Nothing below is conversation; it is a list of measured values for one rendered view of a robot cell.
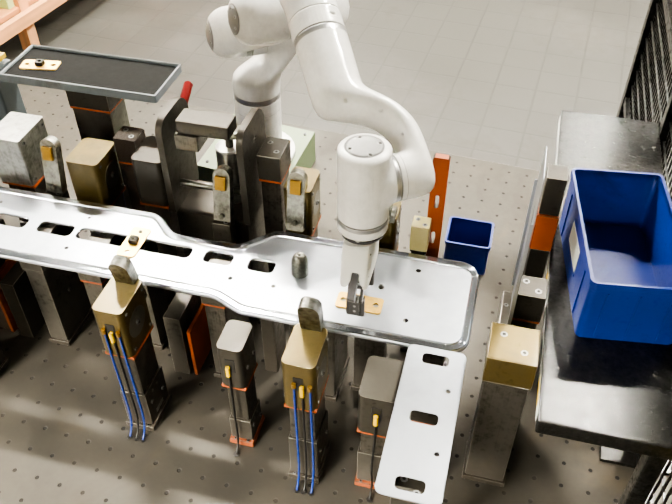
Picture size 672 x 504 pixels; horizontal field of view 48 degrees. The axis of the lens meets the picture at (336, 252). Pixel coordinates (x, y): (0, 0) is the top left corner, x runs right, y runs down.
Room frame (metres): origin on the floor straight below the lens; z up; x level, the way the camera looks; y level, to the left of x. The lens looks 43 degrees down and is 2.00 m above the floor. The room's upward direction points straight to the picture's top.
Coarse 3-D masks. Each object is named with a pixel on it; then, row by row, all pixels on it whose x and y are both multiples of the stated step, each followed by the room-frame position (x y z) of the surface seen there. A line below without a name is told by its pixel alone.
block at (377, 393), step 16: (368, 368) 0.81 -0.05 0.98; (384, 368) 0.81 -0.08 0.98; (400, 368) 0.81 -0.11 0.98; (368, 384) 0.78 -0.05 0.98; (384, 384) 0.78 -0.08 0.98; (368, 400) 0.75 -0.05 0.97; (384, 400) 0.75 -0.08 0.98; (368, 416) 0.75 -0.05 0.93; (384, 416) 0.75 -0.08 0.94; (368, 432) 0.75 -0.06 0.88; (384, 432) 0.75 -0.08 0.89; (368, 448) 0.76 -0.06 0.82; (368, 464) 0.76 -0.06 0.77; (368, 480) 0.76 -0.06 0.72; (368, 496) 0.73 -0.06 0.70
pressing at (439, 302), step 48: (0, 192) 1.27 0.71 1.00; (0, 240) 1.12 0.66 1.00; (48, 240) 1.12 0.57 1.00; (192, 240) 1.11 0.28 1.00; (288, 240) 1.12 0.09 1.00; (336, 240) 1.11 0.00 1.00; (192, 288) 0.99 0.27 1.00; (240, 288) 0.98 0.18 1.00; (288, 288) 0.98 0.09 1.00; (336, 288) 0.98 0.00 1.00; (384, 288) 0.98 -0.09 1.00; (432, 288) 0.98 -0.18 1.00; (384, 336) 0.87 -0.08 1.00; (432, 336) 0.87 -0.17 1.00
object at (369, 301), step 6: (342, 294) 0.97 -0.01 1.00; (336, 300) 0.95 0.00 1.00; (366, 300) 0.95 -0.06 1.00; (372, 300) 0.95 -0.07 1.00; (378, 300) 0.95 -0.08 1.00; (336, 306) 0.94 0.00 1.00; (342, 306) 0.94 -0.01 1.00; (366, 306) 0.94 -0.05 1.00; (372, 306) 0.94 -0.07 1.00; (378, 306) 0.94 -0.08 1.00; (366, 312) 0.92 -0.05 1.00; (372, 312) 0.92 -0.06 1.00; (378, 312) 0.92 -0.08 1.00
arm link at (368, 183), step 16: (352, 144) 0.95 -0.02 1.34; (368, 144) 0.95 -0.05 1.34; (384, 144) 0.95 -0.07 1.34; (352, 160) 0.91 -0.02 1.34; (368, 160) 0.91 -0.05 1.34; (384, 160) 0.92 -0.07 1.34; (352, 176) 0.91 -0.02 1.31; (368, 176) 0.90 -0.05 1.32; (384, 176) 0.92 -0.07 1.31; (400, 176) 0.93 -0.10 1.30; (352, 192) 0.91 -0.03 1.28; (368, 192) 0.90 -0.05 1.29; (384, 192) 0.91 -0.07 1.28; (400, 192) 0.92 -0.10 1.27; (352, 208) 0.91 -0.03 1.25; (368, 208) 0.91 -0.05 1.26; (384, 208) 0.92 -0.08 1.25; (352, 224) 0.91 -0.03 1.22; (368, 224) 0.91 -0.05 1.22
